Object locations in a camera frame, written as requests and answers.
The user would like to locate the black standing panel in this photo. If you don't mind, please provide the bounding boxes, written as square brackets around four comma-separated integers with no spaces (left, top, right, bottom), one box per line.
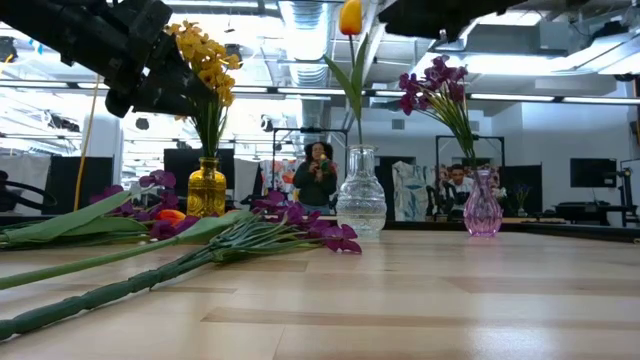
[163,147,236,201]
[499,164,544,219]
[42,156,115,215]

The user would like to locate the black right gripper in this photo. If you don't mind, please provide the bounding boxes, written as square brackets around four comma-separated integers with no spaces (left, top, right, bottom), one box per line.
[378,0,526,42]

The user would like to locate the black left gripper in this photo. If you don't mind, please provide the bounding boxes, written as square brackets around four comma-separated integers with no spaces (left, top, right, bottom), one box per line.
[62,0,216,119]

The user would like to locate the white patterned hanging cloth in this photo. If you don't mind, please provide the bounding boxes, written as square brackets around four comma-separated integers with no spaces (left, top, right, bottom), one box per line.
[391,160,431,223]

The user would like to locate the clear glass vase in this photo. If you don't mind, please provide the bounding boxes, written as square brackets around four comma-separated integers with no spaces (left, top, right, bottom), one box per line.
[334,144,387,240]

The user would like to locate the person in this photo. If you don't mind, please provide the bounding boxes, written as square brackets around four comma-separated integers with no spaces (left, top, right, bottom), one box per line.
[292,141,339,216]
[439,163,476,221]

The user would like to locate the distant flowers in vase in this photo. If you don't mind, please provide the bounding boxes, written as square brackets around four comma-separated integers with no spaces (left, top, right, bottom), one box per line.
[514,182,531,211]

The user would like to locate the black ring object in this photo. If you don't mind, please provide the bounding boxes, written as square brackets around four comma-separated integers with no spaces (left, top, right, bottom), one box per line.
[0,169,59,214]

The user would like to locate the pink glass vase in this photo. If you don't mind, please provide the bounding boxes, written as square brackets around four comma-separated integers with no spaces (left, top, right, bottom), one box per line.
[463,168,505,239]

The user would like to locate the black aluminium table frame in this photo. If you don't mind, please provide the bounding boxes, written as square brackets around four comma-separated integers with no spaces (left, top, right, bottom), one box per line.
[227,214,640,245]

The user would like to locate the yellow glass vase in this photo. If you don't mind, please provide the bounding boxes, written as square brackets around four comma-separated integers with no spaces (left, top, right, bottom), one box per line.
[186,156,228,219]

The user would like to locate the long ceiling light strip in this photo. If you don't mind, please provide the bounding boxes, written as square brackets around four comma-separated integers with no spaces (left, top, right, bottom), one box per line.
[0,79,640,106]

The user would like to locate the silver corrugated ceiling duct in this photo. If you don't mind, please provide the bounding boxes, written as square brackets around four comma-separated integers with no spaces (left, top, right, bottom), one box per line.
[277,0,336,161]

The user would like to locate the floral printed hanging cloth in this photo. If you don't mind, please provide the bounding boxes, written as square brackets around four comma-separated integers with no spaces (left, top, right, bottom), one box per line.
[259,158,301,201]

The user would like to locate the distant black desk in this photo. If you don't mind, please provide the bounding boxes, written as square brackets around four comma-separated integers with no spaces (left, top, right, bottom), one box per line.
[554,200,640,226]

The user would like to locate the black wall monitor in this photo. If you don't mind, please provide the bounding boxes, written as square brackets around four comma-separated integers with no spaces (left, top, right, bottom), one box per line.
[569,157,618,189]

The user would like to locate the orange yellow artificial tulip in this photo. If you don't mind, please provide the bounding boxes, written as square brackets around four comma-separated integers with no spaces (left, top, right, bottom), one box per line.
[0,208,254,292]
[322,0,371,151]
[0,189,187,250]

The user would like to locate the black camera rig frame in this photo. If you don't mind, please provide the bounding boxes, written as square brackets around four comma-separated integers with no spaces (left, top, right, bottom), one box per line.
[434,133,506,221]
[272,127,350,211]

